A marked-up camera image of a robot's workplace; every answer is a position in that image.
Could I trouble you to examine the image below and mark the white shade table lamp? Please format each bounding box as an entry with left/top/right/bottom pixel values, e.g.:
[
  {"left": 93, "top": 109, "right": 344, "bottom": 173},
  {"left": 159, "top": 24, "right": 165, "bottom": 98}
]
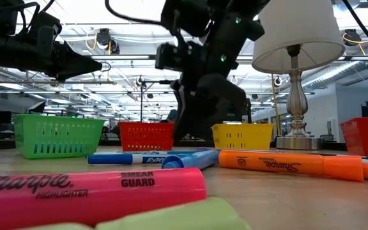
[{"left": 251, "top": 0, "right": 346, "bottom": 151}]

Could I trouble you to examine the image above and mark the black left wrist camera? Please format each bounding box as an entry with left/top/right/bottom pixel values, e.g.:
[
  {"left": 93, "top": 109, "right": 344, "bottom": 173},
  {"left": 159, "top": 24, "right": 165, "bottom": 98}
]
[{"left": 36, "top": 11, "right": 63, "bottom": 43}]

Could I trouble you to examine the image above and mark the black tilted monitor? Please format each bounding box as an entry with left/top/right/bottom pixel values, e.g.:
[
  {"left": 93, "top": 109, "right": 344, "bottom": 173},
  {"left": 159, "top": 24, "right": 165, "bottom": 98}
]
[{"left": 26, "top": 100, "right": 47, "bottom": 114}]

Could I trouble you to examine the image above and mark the red plastic basket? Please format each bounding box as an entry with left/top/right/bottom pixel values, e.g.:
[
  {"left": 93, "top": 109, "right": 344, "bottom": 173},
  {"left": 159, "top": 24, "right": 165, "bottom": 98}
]
[
  {"left": 118, "top": 121, "right": 175, "bottom": 152},
  {"left": 339, "top": 116, "right": 368, "bottom": 157}
]

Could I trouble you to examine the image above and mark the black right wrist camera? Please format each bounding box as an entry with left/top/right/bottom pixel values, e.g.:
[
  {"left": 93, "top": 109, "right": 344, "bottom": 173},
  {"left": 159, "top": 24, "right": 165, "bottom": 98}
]
[{"left": 154, "top": 42, "right": 188, "bottom": 72}]

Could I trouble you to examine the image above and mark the black stand frame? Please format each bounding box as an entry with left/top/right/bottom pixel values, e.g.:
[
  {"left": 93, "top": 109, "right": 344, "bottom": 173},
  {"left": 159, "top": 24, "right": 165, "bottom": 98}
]
[{"left": 139, "top": 79, "right": 175, "bottom": 124}]

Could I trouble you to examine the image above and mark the green plastic basket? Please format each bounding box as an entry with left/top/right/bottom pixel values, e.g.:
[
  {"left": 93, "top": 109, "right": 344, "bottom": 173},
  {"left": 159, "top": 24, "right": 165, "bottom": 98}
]
[{"left": 12, "top": 114, "right": 105, "bottom": 160}]

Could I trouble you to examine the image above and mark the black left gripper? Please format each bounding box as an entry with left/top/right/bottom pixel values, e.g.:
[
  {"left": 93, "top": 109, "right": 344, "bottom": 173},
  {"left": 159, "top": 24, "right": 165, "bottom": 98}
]
[{"left": 11, "top": 31, "right": 104, "bottom": 81}]

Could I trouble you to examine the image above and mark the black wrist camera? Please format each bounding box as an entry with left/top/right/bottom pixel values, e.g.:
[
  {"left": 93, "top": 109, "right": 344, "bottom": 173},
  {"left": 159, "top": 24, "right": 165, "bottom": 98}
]
[
  {"left": 36, "top": 11, "right": 63, "bottom": 43},
  {"left": 154, "top": 42, "right": 188, "bottom": 72}
]

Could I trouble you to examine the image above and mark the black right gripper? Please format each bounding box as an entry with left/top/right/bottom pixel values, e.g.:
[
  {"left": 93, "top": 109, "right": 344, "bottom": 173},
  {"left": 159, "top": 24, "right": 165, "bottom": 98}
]
[{"left": 172, "top": 19, "right": 265, "bottom": 142}]

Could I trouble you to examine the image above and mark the yellow plastic basket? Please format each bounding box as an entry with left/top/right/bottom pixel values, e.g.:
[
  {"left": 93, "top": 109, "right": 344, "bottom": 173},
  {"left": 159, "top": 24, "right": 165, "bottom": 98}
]
[{"left": 211, "top": 123, "right": 275, "bottom": 151}]

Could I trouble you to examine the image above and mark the blue Expo marker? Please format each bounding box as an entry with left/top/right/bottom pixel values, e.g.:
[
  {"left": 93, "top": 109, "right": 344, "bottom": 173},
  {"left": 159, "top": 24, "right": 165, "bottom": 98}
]
[{"left": 87, "top": 153, "right": 172, "bottom": 165}]

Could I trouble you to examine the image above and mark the blue highlighter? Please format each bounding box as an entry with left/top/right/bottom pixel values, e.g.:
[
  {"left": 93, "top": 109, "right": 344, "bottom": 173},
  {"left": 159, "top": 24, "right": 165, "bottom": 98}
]
[{"left": 160, "top": 148, "right": 220, "bottom": 170}]

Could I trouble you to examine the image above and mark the person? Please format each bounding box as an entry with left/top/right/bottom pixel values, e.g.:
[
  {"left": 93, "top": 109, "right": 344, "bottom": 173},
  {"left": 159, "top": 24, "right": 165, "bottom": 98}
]
[{"left": 160, "top": 109, "right": 179, "bottom": 124}]

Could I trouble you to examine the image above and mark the yellow-green highlighter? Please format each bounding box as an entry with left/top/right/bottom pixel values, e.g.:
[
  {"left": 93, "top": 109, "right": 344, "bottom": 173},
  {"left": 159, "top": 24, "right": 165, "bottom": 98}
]
[{"left": 13, "top": 196, "right": 252, "bottom": 230}]

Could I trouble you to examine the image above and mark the yellow hanging cord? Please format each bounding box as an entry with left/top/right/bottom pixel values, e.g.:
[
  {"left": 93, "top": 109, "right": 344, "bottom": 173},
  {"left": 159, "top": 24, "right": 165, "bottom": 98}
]
[{"left": 270, "top": 73, "right": 282, "bottom": 137}]

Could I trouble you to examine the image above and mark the orange Sharpie highlighter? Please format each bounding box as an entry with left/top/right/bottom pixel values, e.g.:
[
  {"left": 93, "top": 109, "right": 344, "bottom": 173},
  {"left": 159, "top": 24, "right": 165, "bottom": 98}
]
[{"left": 218, "top": 149, "right": 365, "bottom": 183}]

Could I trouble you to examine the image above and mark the pink Sharpie highlighter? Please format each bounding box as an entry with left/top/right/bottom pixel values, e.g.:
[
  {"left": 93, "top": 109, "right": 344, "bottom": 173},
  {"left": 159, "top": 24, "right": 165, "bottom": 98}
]
[{"left": 0, "top": 167, "right": 208, "bottom": 230}]

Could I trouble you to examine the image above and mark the black ceiling cable reel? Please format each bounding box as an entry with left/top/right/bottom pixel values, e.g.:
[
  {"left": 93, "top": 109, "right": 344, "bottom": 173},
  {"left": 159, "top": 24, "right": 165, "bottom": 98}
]
[
  {"left": 95, "top": 27, "right": 121, "bottom": 55},
  {"left": 342, "top": 28, "right": 364, "bottom": 47}
]

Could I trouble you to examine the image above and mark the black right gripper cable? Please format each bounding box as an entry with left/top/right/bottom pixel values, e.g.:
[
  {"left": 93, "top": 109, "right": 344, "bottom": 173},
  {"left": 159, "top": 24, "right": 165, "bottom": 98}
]
[{"left": 104, "top": 0, "right": 163, "bottom": 26}]

